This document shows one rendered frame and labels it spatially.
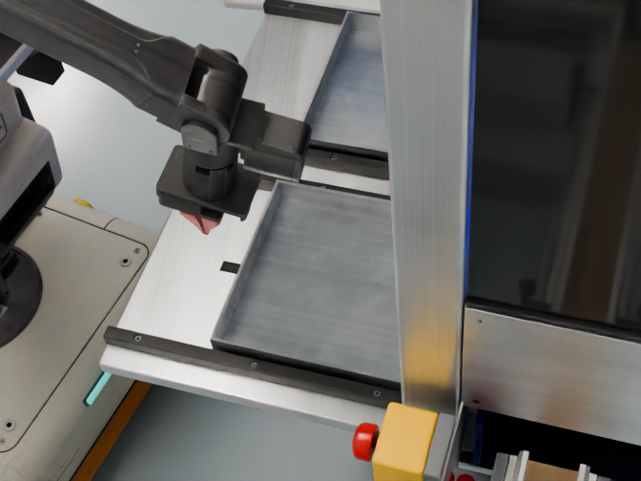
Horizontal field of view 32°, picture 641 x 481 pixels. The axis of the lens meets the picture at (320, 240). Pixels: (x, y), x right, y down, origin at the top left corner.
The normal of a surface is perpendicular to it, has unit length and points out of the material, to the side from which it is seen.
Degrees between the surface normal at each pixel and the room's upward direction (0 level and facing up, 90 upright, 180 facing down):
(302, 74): 0
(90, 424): 90
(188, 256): 0
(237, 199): 12
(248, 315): 0
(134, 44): 43
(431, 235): 90
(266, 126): 22
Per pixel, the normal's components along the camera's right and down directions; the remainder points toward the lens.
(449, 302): -0.30, 0.78
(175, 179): 0.11, -0.54
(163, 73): 0.52, -0.18
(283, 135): 0.14, -0.32
